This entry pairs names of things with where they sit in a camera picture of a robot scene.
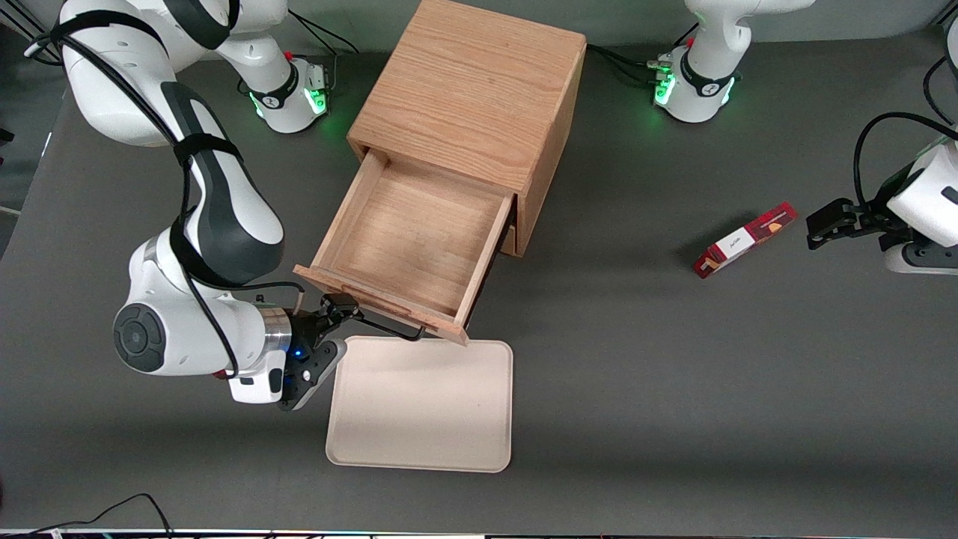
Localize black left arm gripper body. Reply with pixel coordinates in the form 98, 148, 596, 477
849, 202, 911, 252

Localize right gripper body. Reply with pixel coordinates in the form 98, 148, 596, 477
228, 309, 335, 405

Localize black wire drawer handle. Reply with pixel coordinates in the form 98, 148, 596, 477
350, 311, 427, 343

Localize red white snack box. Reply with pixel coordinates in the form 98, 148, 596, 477
694, 201, 799, 280

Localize beige rectangular tray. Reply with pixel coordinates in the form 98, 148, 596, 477
326, 335, 514, 474

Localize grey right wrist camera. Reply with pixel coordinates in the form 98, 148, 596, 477
278, 338, 347, 412

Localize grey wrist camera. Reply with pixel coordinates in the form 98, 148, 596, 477
278, 338, 347, 412
883, 241, 958, 275

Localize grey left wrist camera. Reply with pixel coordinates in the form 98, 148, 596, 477
883, 241, 958, 275

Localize black looped cable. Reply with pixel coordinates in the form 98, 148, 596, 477
853, 112, 958, 214

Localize black curved cable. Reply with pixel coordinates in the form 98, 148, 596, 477
923, 56, 958, 127

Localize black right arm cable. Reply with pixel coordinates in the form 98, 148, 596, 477
26, 7, 308, 379

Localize black table edge cable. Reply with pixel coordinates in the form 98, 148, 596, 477
22, 493, 174, 539

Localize black base cable bundle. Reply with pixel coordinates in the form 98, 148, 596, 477
586, 43, 674, 87

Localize thin black base cable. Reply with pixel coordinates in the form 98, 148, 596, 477
288, 9, 360, 91

